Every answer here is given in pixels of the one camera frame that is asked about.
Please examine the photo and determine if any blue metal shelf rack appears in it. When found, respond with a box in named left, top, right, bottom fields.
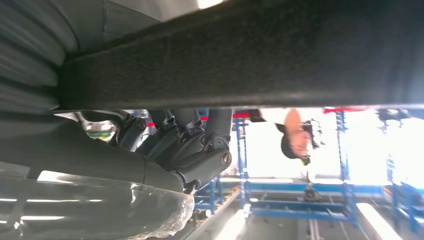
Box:
left=193, top=110, right=362, bottom=229
left=385, top=153, right=424, bottom=234

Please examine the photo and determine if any ceiling light panel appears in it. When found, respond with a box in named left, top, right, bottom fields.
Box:
left=215, top=210, right=248, bottom=240
left=356, top=202, right=403, bottom=240

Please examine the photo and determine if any person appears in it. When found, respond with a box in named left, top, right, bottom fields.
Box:
left=274, top=108, right=321, bottom=167

